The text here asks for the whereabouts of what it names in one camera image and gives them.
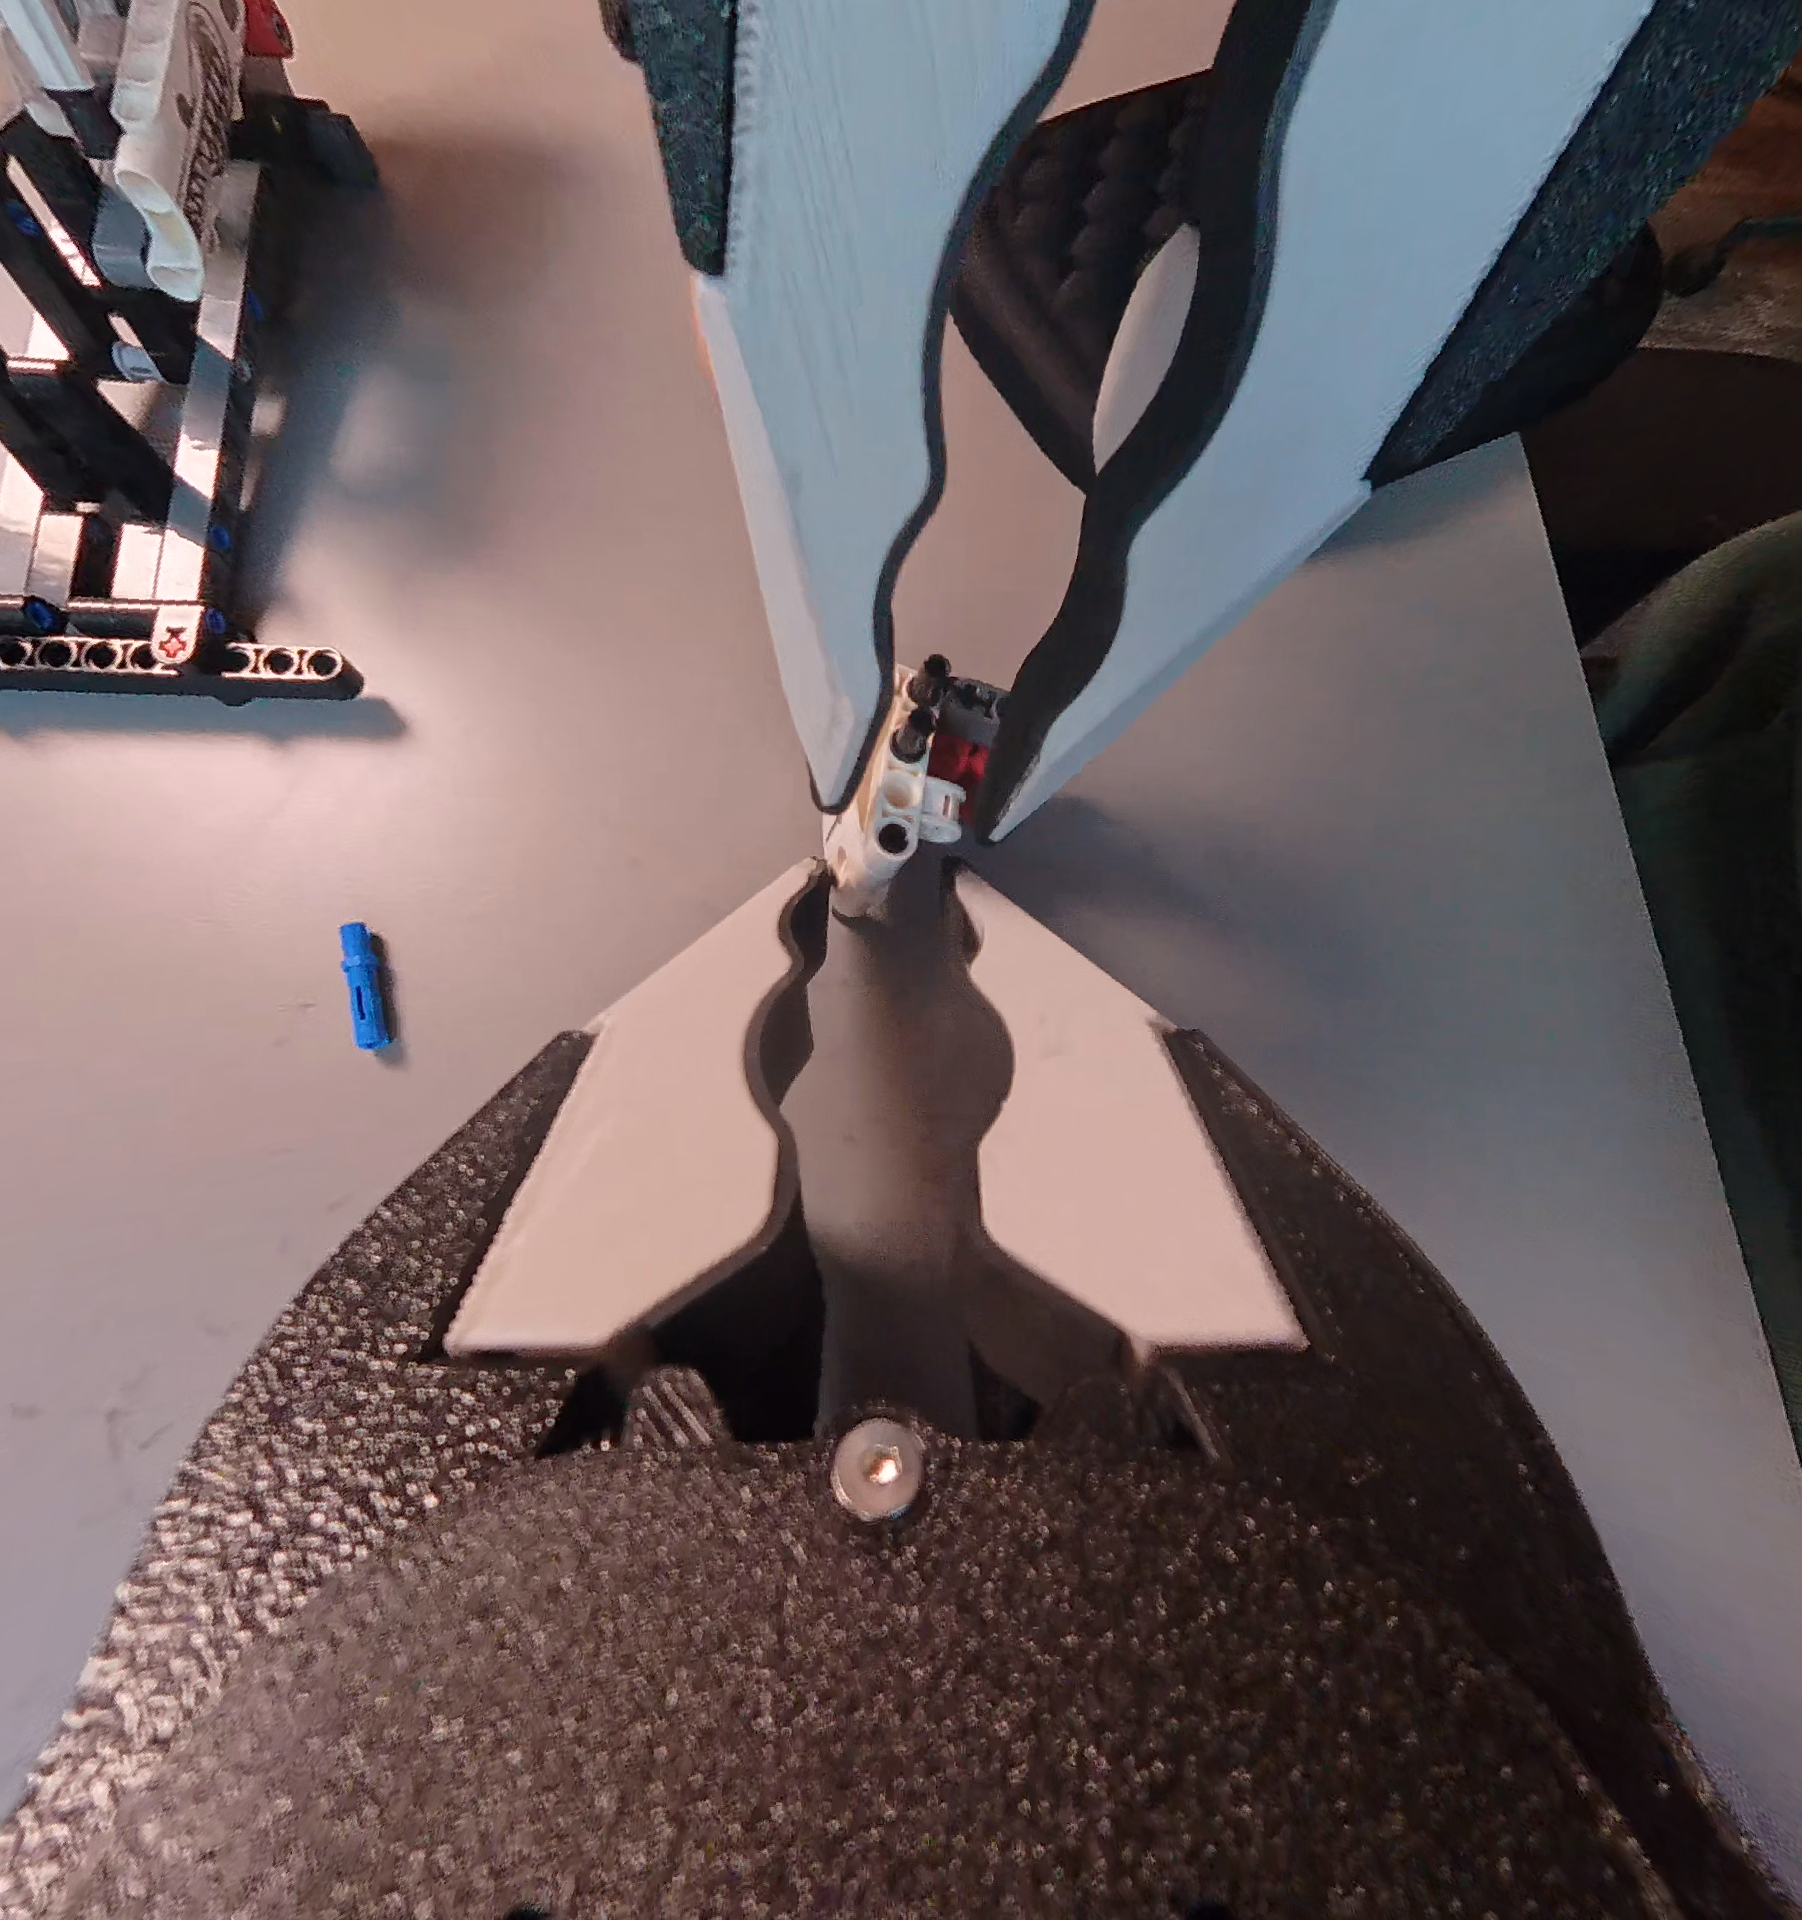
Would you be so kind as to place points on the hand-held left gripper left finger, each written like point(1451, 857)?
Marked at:
point(617, 1188)

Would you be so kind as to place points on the black mesh office chair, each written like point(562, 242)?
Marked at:
point(1067, 242)

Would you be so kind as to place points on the grey desk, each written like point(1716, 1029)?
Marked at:
point(241, 900)

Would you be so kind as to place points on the partly built toy brick vehicle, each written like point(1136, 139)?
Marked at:
point(122, 647)

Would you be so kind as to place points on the blue toy pin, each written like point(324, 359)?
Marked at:
point(365, 985)

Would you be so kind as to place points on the red white black brick subassembly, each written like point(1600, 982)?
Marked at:
point(902, 787)

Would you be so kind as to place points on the person's green sweater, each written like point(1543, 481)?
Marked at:
point(1743, 1052)

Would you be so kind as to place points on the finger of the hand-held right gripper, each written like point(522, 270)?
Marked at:
point(828, 303)
point(1352, 270)

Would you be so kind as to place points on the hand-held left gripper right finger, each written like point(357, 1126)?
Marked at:
point(1142, 1188)

